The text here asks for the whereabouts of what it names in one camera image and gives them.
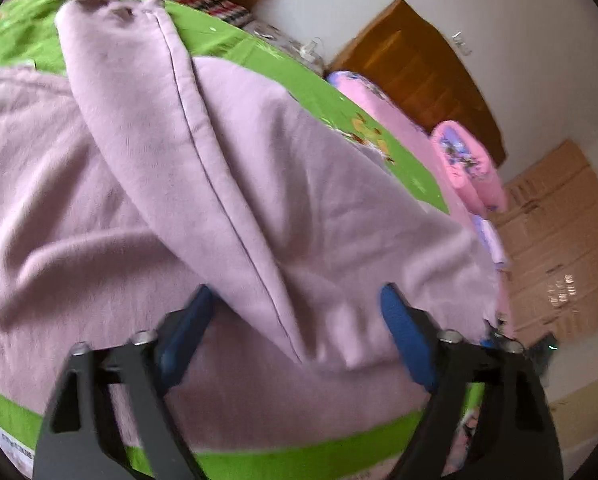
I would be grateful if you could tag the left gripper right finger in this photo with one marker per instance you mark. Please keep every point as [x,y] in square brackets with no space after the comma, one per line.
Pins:
[515,437]

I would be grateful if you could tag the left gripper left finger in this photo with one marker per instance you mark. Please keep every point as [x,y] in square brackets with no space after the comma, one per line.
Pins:
[107,417]

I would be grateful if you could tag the lilac fleece pants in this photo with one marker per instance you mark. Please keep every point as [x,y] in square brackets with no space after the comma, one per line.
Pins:
[143,173]

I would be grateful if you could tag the cardboard boxes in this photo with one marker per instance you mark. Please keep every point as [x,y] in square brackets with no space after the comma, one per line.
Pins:
[550,234]

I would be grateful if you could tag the pink cartoon pillow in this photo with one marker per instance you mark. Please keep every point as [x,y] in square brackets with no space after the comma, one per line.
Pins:
[469,168]

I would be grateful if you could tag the wooden headboard far bed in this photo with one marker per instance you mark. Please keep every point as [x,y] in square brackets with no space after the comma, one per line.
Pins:
[413,63]

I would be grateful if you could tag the green cartoon bed cover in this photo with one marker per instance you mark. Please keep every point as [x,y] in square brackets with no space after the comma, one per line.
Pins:
[28,39]

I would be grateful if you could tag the red plaid bed sheet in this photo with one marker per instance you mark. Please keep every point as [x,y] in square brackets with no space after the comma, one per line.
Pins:
[225,10]

